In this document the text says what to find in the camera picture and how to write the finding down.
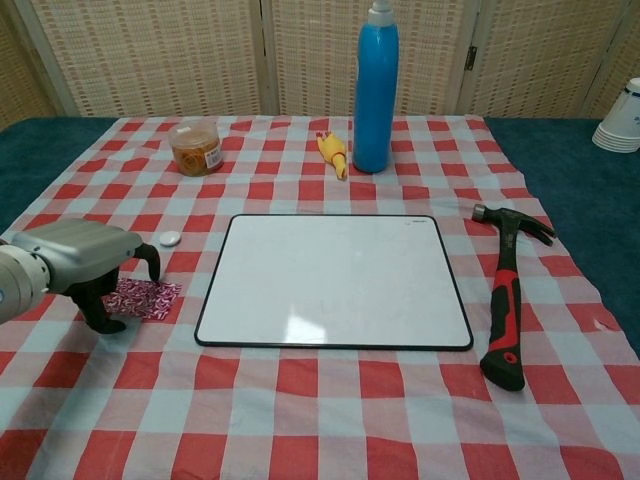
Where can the white game piece disc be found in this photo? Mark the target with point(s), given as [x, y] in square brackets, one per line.
[170, 238]

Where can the blue spray bottle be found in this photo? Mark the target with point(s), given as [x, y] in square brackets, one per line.
[376, 100]

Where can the white board black frame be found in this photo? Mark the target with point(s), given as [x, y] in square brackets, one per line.
[332, 280]

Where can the red white patterned packet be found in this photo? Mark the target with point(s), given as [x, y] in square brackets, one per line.
[147, 299]

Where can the white paper cup stack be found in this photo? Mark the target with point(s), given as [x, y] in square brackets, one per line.
[620, 122]

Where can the black red claw hammer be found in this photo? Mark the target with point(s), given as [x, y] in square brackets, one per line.
[507, 300]

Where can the metal screen hinge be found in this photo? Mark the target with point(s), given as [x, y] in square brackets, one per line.
[470, 57]

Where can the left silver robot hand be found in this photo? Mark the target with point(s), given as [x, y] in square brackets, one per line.
[85, 255]

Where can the yellow rubber chicken toy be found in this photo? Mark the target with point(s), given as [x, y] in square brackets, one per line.
[334, 152]

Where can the clear jar of rubber bands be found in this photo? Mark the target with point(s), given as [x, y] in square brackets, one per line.
[196, 150]

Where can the woven folding screen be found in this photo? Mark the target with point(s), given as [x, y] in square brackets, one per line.
[165, 55]

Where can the red white checkered tablecloth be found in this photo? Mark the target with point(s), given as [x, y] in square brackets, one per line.
[320, 400]

